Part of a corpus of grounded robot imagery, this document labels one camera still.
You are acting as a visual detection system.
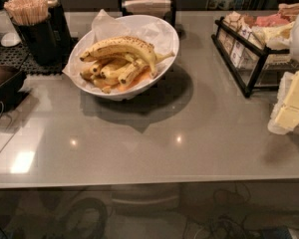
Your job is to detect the black napkin holder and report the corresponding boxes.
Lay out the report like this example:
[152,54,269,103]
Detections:
[117,0,177,28]

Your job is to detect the sugar packets in rack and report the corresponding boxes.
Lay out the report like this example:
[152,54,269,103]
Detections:
[217,11,295,70]

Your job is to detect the white paper liner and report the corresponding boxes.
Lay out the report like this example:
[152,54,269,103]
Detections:
[63,11,179,101]

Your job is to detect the black stir stick cup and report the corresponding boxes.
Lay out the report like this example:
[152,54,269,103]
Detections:
[13,17,59,66]

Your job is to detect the bottom yellow banana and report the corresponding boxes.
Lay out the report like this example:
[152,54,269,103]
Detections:
[92,78,119,94]

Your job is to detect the spotted yellow banana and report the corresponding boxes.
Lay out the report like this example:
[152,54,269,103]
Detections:
[80,36,157,78]

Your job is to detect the black rubber mat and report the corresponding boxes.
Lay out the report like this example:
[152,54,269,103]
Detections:
[0,44,69,76]

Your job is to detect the white bowl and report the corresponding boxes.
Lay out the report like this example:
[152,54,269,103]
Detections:
[68,14,180,102]

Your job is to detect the wooden stir sticks bundle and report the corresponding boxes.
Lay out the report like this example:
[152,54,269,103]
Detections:
[4,0,48,26]

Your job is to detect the black bottle with cork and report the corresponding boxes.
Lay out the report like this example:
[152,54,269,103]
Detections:
[47,0,72,63]

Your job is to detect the left small yellow banana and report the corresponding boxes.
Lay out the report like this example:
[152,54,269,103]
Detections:
[80,59,111,81]

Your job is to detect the middle yellow banana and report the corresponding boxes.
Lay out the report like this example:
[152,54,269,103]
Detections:
[101,59,130,79]

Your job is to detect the white lid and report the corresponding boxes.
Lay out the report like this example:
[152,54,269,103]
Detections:
[1,33,21,47]

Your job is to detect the black condiment rack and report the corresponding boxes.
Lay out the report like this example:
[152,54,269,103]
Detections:
[211,17,299,98]

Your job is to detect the yellow banana with long stem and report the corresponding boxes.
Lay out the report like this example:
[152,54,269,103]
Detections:
[118,52,175,87]

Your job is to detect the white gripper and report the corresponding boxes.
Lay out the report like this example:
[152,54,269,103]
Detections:
[275,15,299,129]

